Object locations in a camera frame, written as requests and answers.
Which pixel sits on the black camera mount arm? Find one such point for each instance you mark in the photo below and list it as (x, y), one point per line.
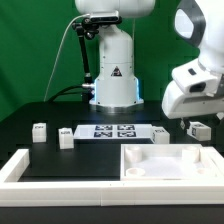
(85, 50)

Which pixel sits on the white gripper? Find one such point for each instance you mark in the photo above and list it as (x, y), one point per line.
(176, 104)

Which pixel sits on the white marker plate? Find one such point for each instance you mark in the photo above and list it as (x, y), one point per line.
(113, 131)

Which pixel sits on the grey camera on mount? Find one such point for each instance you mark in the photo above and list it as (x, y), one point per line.
(104, 17)

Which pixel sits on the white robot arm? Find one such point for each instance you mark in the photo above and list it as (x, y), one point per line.
(197, 87)

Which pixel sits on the white square table top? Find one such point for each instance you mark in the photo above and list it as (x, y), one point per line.
(146, 162)

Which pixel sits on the white U-shaped fence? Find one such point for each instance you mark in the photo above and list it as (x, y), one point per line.
(15, 193)

